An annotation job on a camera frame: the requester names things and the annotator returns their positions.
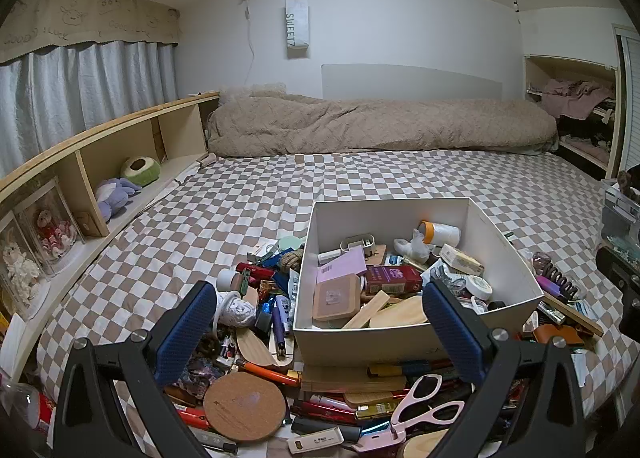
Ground crumpled white plastic bag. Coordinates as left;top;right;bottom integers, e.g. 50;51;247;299
393;230;431;263

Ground purple lighter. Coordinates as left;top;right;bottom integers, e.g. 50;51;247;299
534;275;563;299

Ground yellow tissue pack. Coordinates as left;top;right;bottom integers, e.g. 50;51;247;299
439;244;486;276

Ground purple plush toy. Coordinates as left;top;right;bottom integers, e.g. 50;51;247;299
95;178;142;223

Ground white cardboard box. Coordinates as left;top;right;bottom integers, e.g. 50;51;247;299
291;197;545;369

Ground beige fluffy duvet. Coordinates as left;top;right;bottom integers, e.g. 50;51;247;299
206;84;560;159

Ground green avocado plush toy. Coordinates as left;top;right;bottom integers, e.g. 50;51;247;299
121;156;162;187

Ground round cork coaster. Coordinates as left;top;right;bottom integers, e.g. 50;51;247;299
202;371;287;441

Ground coiled rope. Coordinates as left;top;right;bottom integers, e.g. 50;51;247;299
277;247;306;273

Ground round white tin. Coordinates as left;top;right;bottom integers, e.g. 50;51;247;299
460;275;493;299

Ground white hanging paper bag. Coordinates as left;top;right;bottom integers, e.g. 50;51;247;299
285;0;311;59

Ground plastic bottle red label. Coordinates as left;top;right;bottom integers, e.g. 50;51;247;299
0;383;56;444

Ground pile of lighters and pens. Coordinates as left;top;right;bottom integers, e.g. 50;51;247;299
165;258;531;458

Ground brown leather case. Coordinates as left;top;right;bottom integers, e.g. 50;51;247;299
531;323;585;348

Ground pink clothes pile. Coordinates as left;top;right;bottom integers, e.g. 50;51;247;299
542;78;617;119

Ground white doll in clear case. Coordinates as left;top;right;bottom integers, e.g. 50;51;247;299
0;213;51;309

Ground white wall panel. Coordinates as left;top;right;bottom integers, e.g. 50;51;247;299
320;64;503;101

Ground beige printed curtain valance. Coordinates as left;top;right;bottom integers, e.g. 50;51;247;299
0;0;182;64

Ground pink beige flat box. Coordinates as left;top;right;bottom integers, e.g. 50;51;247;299
312;274;362;323

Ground open closet shelf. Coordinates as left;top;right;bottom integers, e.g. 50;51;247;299
522;54;621;179

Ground red printed box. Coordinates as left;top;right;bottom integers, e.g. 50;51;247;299
365;265;423;296

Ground mint green round lid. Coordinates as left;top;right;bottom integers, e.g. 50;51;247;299
276;234;307;253

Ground red doll in clear case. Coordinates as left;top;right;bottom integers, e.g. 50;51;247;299
15;188;83;273

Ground pink card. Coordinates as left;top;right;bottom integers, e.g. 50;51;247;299
316;246;368;283

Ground clear storage box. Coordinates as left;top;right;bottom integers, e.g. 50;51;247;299
600;178;640;251

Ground masking film roll orange tape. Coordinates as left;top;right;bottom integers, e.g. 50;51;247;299
417;220;461;246

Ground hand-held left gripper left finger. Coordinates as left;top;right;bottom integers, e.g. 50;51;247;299
52;280;218;458

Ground white wall cable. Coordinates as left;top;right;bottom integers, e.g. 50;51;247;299
240;0;258;88

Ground wooden headboard shelf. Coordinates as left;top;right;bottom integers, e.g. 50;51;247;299
0;92;221;379

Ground white stick with gold cap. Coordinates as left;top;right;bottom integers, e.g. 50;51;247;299
287;427;346;454

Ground pale grey curtain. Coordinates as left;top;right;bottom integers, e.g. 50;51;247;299
0;40;178;179

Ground white lacy round object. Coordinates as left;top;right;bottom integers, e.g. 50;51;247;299
216;290;258;329

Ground pink scissors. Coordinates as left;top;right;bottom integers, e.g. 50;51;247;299
350;373;466;454

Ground black claw hair clip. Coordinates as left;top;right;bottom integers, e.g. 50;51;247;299
545;263;581;303

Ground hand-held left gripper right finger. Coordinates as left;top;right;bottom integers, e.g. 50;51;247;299
421;279;586;458

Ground brown white checkered bed sheet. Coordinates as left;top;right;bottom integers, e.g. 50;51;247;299
35;150;640;458

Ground wooden stick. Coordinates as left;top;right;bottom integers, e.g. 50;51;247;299
341;290;391;330

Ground white plastic holder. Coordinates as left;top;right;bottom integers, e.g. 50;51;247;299
340;234;376;251

